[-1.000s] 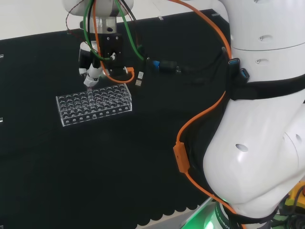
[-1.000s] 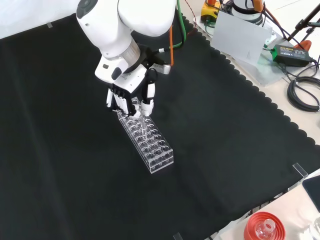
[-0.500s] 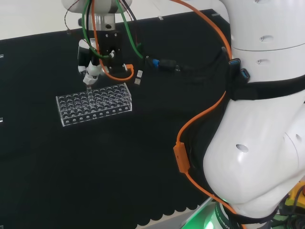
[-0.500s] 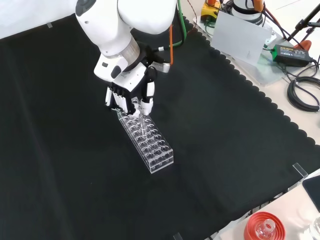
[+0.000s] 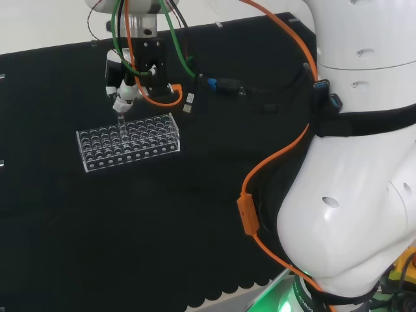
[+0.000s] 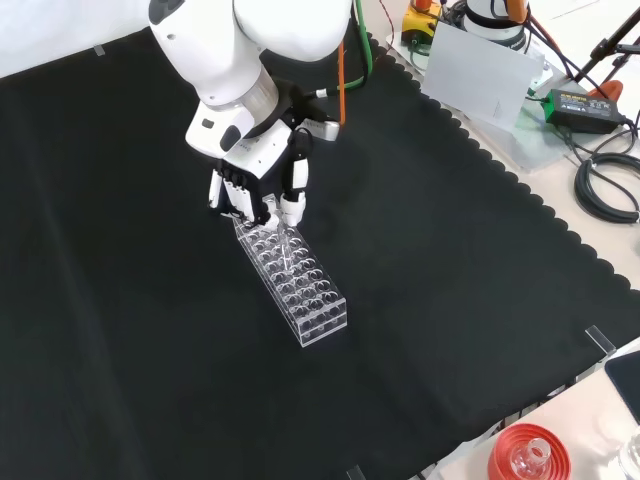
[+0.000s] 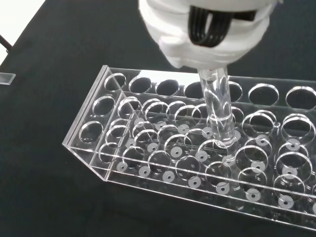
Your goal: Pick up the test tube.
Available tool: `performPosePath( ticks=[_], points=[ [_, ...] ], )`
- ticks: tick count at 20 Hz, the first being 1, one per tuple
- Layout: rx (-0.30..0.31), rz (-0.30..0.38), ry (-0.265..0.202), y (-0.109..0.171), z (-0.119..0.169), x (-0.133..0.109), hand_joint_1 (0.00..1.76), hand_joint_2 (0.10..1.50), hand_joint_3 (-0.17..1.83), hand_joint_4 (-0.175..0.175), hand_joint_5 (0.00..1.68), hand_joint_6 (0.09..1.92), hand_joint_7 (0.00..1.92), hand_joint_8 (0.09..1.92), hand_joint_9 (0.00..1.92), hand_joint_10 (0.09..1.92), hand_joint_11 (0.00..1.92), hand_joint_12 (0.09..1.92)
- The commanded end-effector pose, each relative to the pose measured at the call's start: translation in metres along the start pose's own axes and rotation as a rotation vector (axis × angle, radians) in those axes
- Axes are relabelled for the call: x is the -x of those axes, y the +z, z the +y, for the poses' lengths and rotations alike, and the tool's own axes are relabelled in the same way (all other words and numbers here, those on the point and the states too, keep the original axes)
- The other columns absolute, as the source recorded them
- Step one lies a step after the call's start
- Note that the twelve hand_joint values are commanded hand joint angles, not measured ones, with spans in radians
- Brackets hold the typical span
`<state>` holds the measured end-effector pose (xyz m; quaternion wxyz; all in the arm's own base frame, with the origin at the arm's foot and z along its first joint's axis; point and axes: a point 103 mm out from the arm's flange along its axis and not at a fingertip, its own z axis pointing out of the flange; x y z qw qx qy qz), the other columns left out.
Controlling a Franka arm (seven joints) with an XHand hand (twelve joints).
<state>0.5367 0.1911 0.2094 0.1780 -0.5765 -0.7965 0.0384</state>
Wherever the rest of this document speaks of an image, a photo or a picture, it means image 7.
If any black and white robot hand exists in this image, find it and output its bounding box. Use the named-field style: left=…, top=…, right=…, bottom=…
left=138, top=0, right=284, bottom=70

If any clear acrylic test tube rack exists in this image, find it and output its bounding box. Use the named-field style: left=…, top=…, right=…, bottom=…
left=61, top=64, right=316, bottom=232

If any black tripod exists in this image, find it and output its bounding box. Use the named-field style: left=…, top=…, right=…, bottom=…
left=0, top=34, right=12, bottom=53

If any clear cloth clip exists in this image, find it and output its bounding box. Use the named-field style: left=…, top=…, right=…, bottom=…
left=0, top=73, right=16, bottom=86

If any black bench cloth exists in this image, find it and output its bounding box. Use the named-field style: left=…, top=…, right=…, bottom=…
left=0, top=0, right=316, bottom=237

